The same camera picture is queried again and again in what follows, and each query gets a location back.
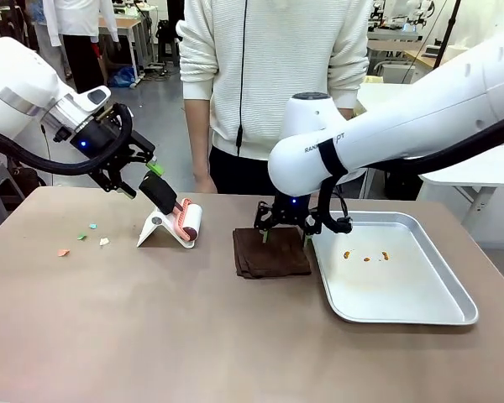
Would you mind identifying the person's black trousers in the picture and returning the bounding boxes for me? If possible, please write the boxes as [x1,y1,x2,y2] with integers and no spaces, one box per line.
[208,144,279,196]

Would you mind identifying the background person white shirt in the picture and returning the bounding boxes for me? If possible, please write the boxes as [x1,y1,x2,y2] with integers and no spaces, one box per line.
[41,0,121,94]

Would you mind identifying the person's right forearm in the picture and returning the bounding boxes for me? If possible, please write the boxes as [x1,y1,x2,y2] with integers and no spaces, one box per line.
[183,97,214,178]

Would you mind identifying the black lanyard microphone cable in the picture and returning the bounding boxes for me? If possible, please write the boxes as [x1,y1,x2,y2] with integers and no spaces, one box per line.
[234,0,249,157]

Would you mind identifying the pink lint roller black handle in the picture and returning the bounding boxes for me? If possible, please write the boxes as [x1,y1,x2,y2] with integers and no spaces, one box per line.
[138,170,204,243]

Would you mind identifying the silver metal tray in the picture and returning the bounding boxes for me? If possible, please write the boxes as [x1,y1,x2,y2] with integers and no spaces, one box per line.
[310,212,480,325]

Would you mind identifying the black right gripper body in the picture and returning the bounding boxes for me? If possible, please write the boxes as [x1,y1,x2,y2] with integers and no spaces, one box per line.
[271,193,312,226]

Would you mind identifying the dark brown cloth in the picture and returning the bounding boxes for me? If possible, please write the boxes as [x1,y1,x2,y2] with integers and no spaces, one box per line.
[232,226,312,280]

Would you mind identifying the dark brown bag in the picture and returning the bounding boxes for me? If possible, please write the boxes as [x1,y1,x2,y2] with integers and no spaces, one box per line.
[8,165,47,198]

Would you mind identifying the blue plastic bag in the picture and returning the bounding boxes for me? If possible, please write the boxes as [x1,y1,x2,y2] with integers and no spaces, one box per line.
[108,66,137,88]

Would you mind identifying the person's white knit sweater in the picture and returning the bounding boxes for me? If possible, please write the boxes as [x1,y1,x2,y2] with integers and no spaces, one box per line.
[176,0,375,161]

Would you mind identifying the black tripod pole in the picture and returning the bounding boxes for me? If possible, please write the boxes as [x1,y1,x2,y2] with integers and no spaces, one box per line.
[433,0,464,71]

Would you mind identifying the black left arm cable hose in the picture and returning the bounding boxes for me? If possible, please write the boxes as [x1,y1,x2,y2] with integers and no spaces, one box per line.
[0,102,134,176]

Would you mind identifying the background wooden top desk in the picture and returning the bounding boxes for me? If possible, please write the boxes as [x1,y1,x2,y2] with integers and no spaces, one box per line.
[98,16,147,85]

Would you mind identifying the white side table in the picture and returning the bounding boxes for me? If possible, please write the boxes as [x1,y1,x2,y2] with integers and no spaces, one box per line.
[355,81,504,237]

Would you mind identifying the white folded roller stand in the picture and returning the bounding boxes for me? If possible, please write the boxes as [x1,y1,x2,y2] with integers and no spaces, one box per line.
[136,207,197,249]

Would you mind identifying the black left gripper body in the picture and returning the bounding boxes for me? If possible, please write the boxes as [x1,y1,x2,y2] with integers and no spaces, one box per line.
[69,113,157,174]

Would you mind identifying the black background chair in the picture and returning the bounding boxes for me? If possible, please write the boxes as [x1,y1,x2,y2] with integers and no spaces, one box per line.
[156,18,181,68]

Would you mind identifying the person's right hand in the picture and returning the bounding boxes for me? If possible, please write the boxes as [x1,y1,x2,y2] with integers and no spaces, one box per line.
[192,174,218,195]

